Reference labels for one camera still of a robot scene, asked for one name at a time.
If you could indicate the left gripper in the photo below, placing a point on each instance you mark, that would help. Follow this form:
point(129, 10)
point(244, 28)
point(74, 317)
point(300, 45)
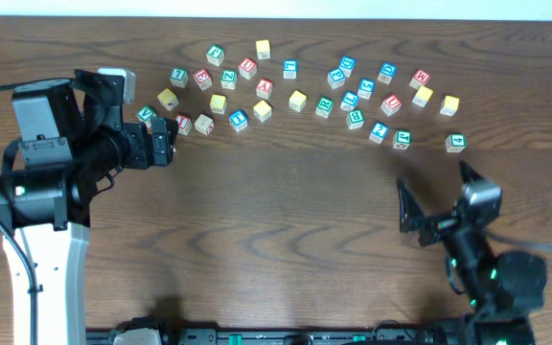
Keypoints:
point(158, 146)

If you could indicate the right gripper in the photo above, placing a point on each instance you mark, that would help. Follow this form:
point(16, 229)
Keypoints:
point(413, 217)

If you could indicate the red I block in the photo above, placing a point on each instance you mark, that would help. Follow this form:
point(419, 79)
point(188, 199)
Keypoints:
point(185, 124)

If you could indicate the blue 2 block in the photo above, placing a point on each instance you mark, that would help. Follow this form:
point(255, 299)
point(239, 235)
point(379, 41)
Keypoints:
point(378, 132)

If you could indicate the red A block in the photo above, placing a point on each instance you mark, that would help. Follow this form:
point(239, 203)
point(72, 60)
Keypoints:
point(264, 88)

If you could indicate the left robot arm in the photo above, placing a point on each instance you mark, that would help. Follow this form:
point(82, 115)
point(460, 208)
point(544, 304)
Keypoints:
point(72, 135)

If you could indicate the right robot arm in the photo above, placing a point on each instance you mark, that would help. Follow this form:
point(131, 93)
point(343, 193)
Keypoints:
point(503, 289)

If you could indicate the green V block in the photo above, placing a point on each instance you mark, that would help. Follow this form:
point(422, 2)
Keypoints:
point(146, 114)

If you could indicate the green 4 block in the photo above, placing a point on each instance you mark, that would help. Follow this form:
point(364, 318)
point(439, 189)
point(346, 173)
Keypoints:
point(455, 142)

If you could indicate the plain wooden red block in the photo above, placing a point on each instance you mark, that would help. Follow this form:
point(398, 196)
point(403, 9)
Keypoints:
point(204, 124)

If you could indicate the green J block right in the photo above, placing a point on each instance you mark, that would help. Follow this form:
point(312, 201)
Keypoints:
point(401, 139)

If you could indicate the green j block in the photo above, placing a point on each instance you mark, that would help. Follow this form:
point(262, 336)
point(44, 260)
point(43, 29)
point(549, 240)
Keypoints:
point(215, 55)
point(401, 139)

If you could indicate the green 7 block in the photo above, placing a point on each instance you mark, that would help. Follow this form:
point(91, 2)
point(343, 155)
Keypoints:
point(179, 77)

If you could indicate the yellow block left middle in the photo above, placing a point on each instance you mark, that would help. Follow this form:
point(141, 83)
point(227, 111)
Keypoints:
point(218, 103)

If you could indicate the red E block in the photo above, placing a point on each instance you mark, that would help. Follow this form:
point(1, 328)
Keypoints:
point(203, 79)

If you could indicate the yellow G block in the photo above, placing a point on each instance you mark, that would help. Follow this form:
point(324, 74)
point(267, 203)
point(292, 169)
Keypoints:
point(449, 105)

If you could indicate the blue T block left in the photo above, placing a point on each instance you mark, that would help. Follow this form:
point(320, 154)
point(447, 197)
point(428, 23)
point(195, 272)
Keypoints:
point(238, 120)

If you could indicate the blue t block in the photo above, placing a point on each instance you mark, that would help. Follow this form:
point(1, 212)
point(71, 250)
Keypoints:
point(238, 120)
point(349, 101)

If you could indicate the yellow K block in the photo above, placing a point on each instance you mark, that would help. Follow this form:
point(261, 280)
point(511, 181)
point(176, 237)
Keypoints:
point(422, 96)

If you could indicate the red U block right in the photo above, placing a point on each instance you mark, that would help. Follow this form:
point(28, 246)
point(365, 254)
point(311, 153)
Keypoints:
point(391, 105)

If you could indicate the red u block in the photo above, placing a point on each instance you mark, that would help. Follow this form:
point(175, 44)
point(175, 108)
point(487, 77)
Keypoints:
point(391, 105)
point(248, 68)

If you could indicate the green Z block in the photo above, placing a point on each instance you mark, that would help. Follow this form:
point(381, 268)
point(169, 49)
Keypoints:
point(228, 79)

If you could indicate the green B block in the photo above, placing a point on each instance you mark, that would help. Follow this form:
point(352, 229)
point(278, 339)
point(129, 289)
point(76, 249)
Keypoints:
point(355, 119)

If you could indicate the green J block top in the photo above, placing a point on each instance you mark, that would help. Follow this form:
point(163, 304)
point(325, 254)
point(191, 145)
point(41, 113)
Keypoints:
point(215, 55)

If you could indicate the red M block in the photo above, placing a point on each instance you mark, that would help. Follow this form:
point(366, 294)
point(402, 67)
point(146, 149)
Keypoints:
point(420, 78)

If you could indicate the yellow block centre left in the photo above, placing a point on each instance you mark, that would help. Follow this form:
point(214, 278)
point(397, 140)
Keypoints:
point(262, 110)

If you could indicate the red U block left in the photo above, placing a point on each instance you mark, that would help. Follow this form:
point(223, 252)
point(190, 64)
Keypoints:
point(248, 68)

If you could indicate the blue T block right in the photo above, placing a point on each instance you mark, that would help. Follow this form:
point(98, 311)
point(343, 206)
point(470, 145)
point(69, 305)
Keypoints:
point(349, 101)

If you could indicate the blue 5 block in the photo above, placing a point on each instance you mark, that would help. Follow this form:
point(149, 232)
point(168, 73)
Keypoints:
point(366, 88)

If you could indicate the blue D block right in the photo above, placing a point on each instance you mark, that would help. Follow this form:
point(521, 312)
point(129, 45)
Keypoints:
point(387, 72)

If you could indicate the blue d block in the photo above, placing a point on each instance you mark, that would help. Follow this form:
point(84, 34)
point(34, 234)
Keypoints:
point(347, 65)
point(387, 72)

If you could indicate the green R block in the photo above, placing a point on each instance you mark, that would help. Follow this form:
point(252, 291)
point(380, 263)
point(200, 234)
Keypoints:
point(324, 107)

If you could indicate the yellow block top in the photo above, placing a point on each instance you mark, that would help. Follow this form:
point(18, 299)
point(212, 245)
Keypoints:
point(263, 49)

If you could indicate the blue P block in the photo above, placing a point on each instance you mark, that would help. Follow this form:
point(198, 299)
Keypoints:
point(336, 78)

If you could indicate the blue D block left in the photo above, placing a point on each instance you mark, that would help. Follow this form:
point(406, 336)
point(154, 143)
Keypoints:
point(347, 65)

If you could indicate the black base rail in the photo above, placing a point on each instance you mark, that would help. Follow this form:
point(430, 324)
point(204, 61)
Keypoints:
point(305, 337)

